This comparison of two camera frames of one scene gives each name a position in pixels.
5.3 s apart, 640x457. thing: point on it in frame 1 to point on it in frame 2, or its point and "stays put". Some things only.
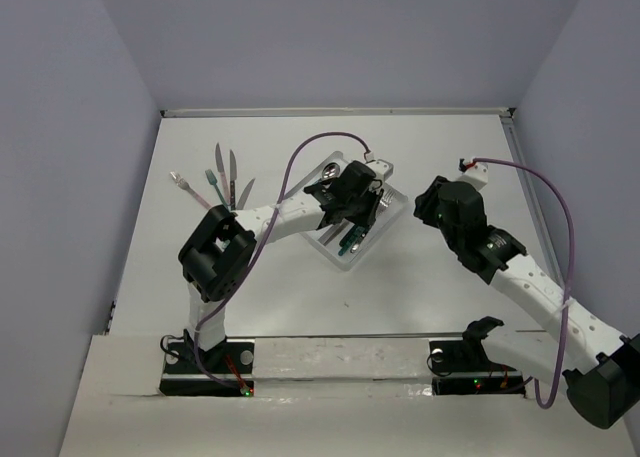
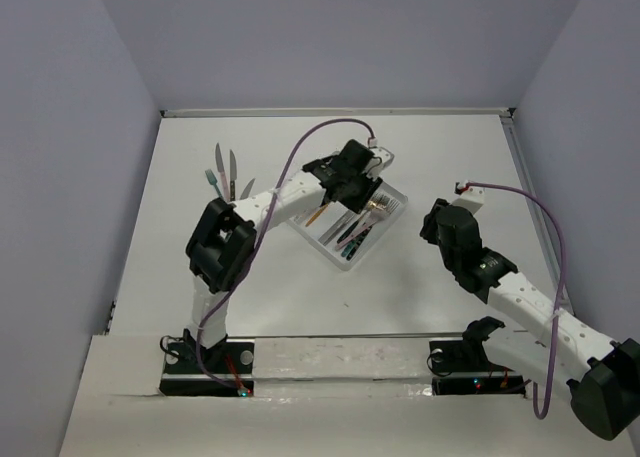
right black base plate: (462, 366) stays put
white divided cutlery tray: (343, 242) stays put
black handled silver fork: (384, 203) to (358, 244)
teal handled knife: (245, 196) stays put
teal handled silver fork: (355, 236) stays put
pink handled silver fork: (185, 185) to (373, 217)
